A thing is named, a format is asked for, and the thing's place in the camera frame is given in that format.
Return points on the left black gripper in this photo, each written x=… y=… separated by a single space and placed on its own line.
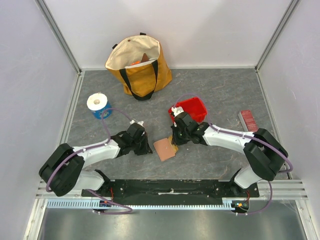
x=146 y=149

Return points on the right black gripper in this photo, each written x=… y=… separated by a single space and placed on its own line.
x=177 y=135

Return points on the yellow credit card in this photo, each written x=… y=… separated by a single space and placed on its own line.
x=173 y=146

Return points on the tan leather card holder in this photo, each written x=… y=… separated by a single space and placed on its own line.
x=163 y=149

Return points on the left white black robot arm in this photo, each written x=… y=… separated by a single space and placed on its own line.
x=64 y=170

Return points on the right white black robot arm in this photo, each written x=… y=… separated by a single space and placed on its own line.
x=264 y=154

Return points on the red plastic bin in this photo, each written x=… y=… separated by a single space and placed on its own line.
x=194 y=107

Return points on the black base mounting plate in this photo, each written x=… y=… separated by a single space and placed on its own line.
x=164 y=192

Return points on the red rectangular box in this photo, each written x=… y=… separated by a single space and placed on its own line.
x=247 y=121

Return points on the orange item inside bag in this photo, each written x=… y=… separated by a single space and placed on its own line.
x=135 y=63

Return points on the yellow canvas tote bag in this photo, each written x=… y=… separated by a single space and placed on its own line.
x=141 y=80

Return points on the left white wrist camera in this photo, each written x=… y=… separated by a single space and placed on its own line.
x=141 y=123

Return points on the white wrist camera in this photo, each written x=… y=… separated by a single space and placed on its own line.
x=175 y=111
x=141 y=123

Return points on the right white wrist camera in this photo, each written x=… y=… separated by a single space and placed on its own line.
x=175 y=111

